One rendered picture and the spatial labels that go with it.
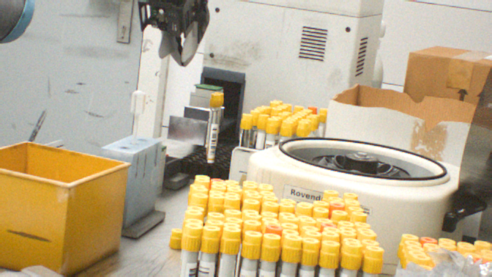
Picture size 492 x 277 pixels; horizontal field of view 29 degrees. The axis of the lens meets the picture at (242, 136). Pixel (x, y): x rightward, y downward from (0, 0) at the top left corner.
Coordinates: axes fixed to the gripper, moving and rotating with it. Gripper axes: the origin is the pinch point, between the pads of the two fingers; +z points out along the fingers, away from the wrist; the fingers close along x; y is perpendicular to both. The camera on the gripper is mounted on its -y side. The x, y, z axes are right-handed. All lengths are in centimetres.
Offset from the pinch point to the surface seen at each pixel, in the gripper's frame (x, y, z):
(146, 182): 9.7, 37.9, -8.8
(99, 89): -79, -113, 103
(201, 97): 0.0, -6.1, 12.6
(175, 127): -2.1, 1.4, 13.7
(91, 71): -83, -115, 98
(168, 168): 5.5, 22.4, 3.2
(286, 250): 34, 62, -28
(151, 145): 9.7, 35.2, -12.4
